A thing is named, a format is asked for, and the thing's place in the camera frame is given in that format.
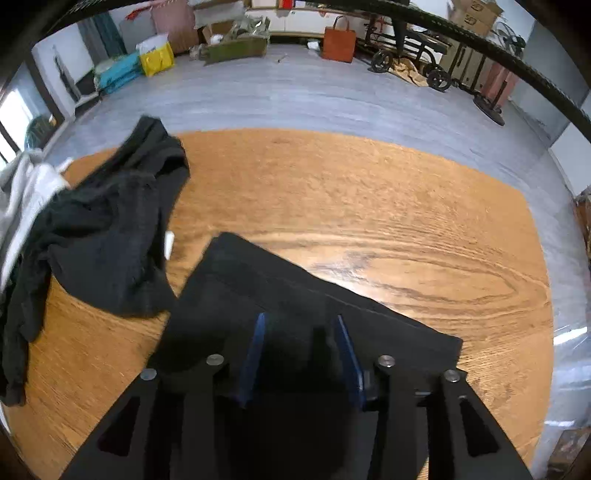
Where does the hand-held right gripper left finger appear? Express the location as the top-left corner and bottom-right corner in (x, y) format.
(60, 313), (269, 480)

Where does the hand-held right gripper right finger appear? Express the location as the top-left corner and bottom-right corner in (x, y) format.
(335, 315), (532, 480)

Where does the black garment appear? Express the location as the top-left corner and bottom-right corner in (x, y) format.
(0, 115), (191, 407)
(157, 232), (464, 402)

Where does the grey white clothes pile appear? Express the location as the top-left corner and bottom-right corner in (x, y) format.
(0, 150), (72, 296)

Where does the brown cardboard box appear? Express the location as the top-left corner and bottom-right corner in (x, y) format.
(573, 187), (591, 259)

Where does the black round stand base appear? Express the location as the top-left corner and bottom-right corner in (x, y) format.
(473, 69), (509, 126)

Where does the crumpled brown paper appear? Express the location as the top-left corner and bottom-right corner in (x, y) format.
(392, 58), (432, 86)

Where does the green box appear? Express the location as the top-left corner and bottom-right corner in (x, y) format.
(203, 18), (271, 64)

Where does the yellow shopping bag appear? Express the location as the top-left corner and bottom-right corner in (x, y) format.
(136, 34), (175, 77)

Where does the teal bag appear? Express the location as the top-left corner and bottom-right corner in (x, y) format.
(95, 53), (144, 95)

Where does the orange tote bag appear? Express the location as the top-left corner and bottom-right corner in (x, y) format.
(322, 16), (358, 63)

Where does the black wheeled cart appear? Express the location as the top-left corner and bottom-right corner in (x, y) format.
(365, 14), (455, 93)

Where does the small open cardboard box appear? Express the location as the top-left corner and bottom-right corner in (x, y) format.
(201, 21), (236, 47)

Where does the glass window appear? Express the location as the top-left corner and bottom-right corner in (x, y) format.
(0, 76), (61, 158)

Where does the white low cabinet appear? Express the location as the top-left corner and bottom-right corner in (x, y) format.
(249, 0), (370, 38)

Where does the pink board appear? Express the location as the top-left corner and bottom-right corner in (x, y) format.
(152, 2), (197, 47)

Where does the teal curtain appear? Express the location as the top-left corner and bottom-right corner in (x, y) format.
(78, 11), (125, 58)

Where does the floor fan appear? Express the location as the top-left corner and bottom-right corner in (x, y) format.
(492, 21), (527, 58)

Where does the black braided cable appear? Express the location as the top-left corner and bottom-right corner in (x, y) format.
(318, 0), (591, 137)

